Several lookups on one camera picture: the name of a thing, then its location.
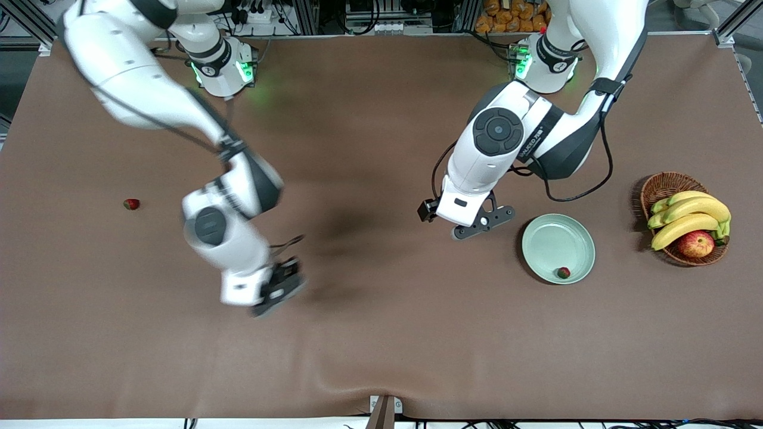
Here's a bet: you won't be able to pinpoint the pale green round plate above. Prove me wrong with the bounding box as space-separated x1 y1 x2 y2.
522 213 596 285

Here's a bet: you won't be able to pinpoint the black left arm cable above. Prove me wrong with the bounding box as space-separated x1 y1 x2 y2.
430 77 616 203

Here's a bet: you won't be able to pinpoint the white power strip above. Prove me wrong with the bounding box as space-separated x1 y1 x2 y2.
371 21 434 35
235 5 276 26

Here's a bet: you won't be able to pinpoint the red apple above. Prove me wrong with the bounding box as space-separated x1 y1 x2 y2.
678 230 715 259

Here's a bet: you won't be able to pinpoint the aluminium frame post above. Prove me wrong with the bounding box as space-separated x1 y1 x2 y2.
453 0 480 33
712 0 763 48
0 0 55 55
292 0 320 35

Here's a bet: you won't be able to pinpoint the brown wicker basket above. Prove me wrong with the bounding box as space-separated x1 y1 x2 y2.
640 172 729 267

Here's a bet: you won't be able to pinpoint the packaged orange bread rolls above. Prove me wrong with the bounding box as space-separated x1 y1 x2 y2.
475 0 549 34

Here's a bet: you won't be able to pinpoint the brown table mat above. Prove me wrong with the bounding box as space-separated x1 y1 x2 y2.
0 33 763 421

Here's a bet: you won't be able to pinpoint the grey camera mount pole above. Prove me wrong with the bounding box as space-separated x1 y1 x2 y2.
365 394 404 429

